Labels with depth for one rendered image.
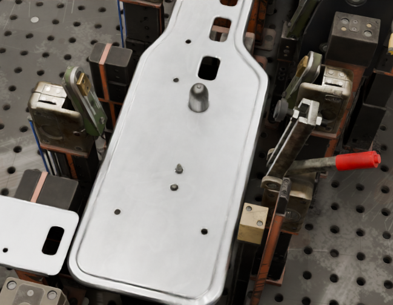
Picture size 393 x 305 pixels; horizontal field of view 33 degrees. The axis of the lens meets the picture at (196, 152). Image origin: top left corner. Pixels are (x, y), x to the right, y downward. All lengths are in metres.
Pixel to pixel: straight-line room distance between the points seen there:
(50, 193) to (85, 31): 0.63
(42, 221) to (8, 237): 0.05
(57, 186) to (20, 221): 0.08
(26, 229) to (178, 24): 0.44
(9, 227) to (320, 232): 0.61
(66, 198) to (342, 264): 0.55
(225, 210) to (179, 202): 0.07
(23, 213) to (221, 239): 0.29
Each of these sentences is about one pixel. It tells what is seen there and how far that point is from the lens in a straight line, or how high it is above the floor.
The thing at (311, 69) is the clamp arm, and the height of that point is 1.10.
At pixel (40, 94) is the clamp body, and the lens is 1.06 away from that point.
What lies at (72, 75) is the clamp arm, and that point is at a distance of 0.98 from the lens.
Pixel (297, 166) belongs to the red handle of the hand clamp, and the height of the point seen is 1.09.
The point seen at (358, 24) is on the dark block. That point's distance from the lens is 1.06.
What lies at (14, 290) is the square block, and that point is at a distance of 0.90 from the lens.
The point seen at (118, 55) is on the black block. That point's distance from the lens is 1.16.
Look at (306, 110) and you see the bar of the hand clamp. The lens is 0.84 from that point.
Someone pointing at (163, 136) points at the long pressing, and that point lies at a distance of 1.04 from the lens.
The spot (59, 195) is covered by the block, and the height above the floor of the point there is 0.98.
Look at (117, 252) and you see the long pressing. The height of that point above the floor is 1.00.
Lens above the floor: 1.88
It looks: 59 degrees down
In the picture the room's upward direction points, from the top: 2 degrees clockwise
